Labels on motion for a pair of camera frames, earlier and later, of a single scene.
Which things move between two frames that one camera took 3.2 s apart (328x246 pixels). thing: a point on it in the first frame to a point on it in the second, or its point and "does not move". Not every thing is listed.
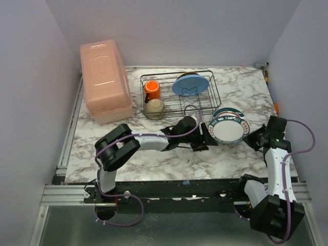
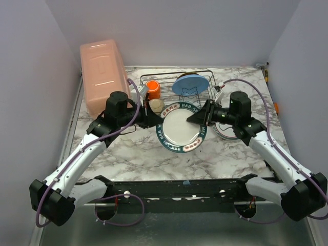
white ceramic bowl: (155, 108) does not move
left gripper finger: (208, 138) to (153, 119)
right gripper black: (255, 139) to (209, 113)
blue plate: (190, 84) does not move
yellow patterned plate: (187, 74) does not move
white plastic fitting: (259, 166) does not move
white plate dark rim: (228, 129) to (177, 134)
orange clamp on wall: (276, 107) does not move
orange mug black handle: (152, 90) does not move
